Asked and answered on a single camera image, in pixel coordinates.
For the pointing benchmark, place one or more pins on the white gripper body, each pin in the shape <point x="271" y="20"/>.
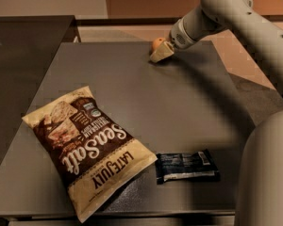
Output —
<point x="181" y="37"/>

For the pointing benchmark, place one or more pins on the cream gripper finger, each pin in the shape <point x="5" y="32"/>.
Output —
<point x="168" y="51"/>

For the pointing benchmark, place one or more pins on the orange fruit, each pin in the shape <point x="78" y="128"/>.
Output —
<point x="158" y="45"/>

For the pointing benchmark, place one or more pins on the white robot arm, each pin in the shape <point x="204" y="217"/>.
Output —
<point x="260" y="190"/>

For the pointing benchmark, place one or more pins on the brown Late July chip bag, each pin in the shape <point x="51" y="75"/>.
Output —
<point x="94" y="155"/>

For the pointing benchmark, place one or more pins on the black snack bar wrapper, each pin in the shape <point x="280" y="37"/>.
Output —
<point x="196" y="167"/>

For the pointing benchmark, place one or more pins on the dark side table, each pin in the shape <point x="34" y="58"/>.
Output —
<point x="28" y="45"/>

